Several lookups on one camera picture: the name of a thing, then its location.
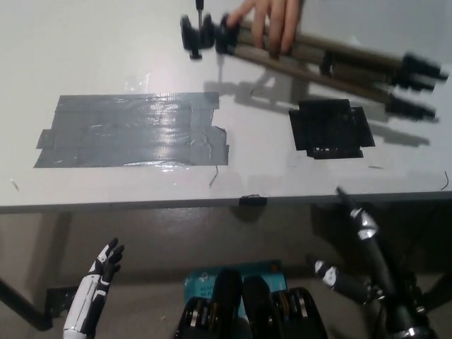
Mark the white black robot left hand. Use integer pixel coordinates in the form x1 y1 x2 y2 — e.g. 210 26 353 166
62 237 126 335

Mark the person's bare hand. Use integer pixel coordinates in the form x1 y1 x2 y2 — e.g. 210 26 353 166
227 0 302 58

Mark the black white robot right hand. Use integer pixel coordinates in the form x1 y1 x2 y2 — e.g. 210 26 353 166
306 186 435 335

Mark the bronze black camera tripod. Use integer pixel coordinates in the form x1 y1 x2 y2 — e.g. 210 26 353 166
179 0 450 123

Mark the black table leg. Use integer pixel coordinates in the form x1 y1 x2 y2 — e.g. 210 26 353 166
0 275 54 330
422 277 452 314

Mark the teal printed box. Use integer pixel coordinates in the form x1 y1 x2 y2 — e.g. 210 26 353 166
182 260 287 319

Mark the black tape patch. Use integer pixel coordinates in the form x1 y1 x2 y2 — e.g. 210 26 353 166
288 99 376 160

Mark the grey duct tape patch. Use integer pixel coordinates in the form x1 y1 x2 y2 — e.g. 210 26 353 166
33 91 231 170

